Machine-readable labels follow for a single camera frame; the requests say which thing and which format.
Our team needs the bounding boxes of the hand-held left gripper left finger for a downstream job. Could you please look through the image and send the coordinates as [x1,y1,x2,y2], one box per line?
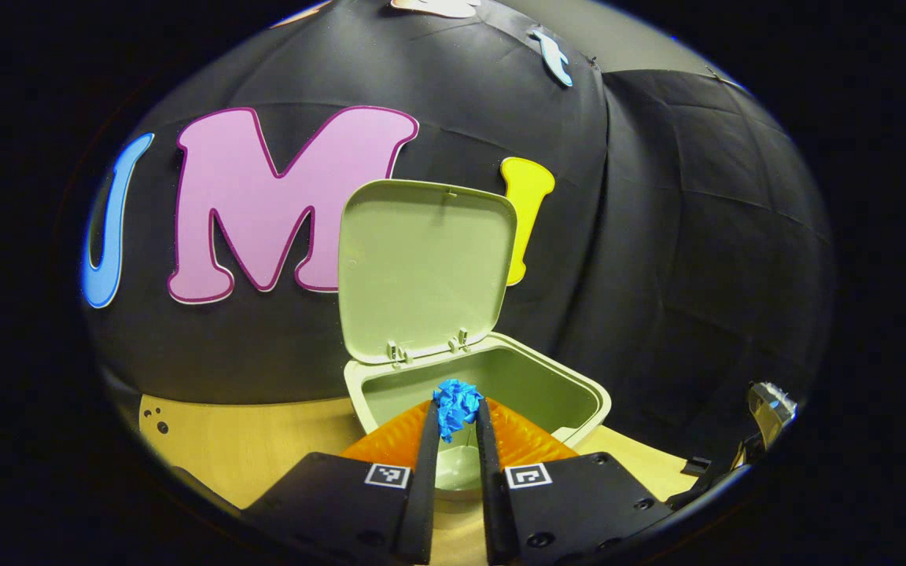
[241,399,442,565]

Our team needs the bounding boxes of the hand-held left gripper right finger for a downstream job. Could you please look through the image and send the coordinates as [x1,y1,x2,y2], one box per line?
[475,397,674,565]

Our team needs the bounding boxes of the blue paper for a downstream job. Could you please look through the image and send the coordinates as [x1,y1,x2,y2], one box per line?
[432,379,484,441]

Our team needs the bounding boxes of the green desktop garbage bin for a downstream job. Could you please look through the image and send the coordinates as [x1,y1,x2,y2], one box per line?
[338,178,613,502]

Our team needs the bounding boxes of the wooden desktop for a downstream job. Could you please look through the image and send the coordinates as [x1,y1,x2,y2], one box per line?
[138,395,698,566]

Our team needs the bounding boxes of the black backdrop cloth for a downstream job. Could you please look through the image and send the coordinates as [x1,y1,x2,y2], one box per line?
[79,0,839,472]

